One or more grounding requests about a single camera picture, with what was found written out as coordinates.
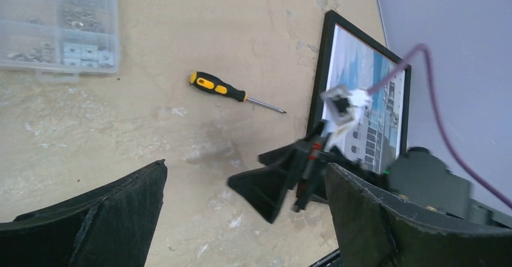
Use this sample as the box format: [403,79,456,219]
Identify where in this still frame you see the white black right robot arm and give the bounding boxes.
[227,120,511,228]

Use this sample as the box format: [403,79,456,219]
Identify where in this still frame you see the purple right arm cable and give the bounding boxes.
[366,43,512,211]

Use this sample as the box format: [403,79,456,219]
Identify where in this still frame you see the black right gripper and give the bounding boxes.
[227,121,384,224]

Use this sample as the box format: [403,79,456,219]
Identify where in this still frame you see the yellow black flathead screwdriver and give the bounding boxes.
[189,71,287,114]

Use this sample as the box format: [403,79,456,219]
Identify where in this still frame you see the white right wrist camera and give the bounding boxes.
[321,85,371,138]

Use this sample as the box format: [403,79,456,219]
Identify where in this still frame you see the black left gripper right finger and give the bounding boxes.
[325,164,511,266]

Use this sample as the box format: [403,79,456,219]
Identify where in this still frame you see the black wooden picture frame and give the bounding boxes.
[307,10,412,173]

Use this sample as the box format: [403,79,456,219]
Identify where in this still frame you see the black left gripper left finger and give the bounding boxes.
[1,160,168,266]

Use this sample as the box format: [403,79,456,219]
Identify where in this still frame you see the clear plastic screw organizer box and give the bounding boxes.
[1,0,121,81]

